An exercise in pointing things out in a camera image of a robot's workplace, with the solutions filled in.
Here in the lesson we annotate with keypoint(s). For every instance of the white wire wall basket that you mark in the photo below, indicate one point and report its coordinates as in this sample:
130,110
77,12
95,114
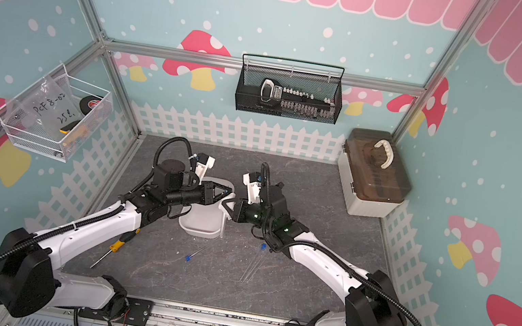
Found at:
25,134

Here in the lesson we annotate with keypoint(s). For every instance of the clear plastic label bag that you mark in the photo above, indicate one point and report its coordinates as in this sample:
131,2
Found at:
51,105

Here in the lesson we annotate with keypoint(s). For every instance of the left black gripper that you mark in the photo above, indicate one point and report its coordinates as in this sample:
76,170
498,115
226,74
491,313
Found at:
208,191

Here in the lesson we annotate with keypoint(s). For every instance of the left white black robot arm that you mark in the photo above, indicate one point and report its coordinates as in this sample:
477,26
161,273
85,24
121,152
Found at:
31,275

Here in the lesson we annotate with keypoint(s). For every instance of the black tape roll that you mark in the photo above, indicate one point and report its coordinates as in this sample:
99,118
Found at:
88,103

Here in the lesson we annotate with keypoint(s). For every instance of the brown lidded storage box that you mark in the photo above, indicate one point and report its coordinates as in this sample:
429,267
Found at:
373,176

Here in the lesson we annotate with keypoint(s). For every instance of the yellow black screwdriver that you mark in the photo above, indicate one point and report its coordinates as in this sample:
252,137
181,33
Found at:
112,249

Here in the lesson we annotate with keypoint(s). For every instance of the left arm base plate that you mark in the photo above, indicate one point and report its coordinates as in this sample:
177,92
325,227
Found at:
122,310

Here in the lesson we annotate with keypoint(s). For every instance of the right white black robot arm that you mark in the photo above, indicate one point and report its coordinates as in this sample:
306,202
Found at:
369,298

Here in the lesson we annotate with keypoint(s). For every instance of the socket wrench set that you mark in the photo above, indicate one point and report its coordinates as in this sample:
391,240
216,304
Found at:
289,102

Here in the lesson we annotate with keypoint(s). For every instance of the white plastic tray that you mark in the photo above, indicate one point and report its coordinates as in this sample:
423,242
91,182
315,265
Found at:
203,221

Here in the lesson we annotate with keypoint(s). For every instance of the black wire mesh basket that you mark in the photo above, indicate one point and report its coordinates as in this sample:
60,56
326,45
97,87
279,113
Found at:
290,88

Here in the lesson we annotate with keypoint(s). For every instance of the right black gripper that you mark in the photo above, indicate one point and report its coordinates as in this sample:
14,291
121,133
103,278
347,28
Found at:
238,213

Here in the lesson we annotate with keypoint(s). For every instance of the blue capped test tube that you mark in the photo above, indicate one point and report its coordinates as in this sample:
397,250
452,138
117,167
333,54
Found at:
263,247
189,257
260,258

